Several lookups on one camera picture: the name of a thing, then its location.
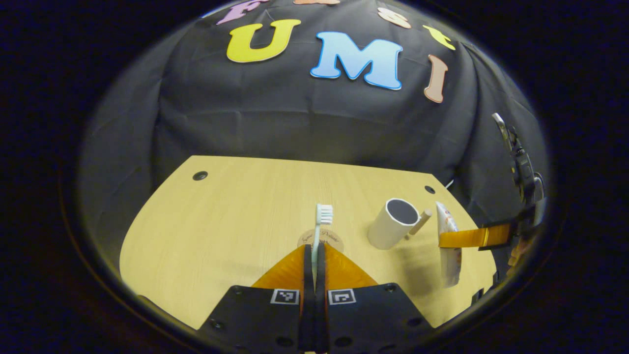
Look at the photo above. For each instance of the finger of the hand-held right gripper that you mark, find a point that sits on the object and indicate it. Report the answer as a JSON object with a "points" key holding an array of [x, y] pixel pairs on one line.
{"points": [[462, 238]]}

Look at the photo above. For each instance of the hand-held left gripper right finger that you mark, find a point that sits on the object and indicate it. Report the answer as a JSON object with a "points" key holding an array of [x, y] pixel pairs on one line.
{"points": [[321, 295]]}

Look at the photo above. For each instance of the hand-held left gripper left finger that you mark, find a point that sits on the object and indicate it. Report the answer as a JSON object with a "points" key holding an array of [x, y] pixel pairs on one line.
{"points": [[307, 295]]}

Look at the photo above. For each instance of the white toothpaste tube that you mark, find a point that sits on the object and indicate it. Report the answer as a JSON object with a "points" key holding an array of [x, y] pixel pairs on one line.
{"points": [[449, 260]]}

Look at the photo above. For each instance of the round cork coaster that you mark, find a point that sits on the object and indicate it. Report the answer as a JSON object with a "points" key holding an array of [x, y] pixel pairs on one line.
{"points": [[331, 240]]}

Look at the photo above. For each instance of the white toothbrush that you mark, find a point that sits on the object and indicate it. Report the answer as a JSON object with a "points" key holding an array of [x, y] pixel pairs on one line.
{"points": [[324, 214]]}

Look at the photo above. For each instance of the black backdrop cloth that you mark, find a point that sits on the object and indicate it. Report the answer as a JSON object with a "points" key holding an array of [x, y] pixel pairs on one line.
{"points": [[304, 128]]}

